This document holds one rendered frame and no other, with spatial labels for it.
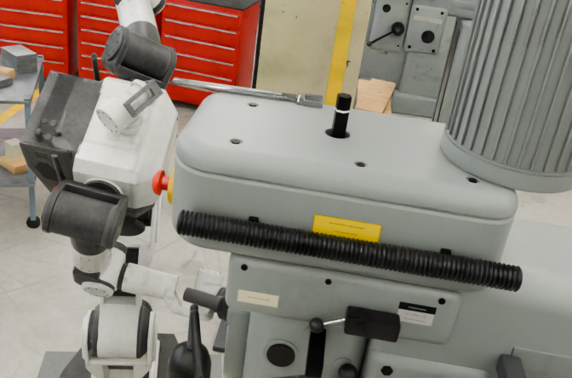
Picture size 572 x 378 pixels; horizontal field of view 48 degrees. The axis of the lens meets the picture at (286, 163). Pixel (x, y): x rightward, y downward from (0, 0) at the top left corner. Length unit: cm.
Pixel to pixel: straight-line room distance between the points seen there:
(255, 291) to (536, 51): 49
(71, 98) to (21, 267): 246
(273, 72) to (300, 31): 21
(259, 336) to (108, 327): 85
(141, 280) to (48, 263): 229
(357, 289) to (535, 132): 32
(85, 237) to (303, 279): 59
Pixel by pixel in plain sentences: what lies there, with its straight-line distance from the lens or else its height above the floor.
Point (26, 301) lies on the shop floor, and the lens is 365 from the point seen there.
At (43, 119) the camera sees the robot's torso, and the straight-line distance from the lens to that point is 150.
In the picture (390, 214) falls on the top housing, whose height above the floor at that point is 184.
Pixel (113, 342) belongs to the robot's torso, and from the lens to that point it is 185.
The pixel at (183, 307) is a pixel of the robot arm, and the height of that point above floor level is 121.
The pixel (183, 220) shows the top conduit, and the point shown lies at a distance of 86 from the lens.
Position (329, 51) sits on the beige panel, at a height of 153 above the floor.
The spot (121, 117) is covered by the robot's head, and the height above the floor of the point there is 172.
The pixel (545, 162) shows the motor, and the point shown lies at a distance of 89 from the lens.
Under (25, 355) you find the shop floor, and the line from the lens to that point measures 335.
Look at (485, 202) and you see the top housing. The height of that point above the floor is 188.
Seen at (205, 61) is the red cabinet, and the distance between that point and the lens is 574.
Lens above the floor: 225
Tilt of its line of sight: 26 degrees down
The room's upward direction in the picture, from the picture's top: 8 degrees clockwise
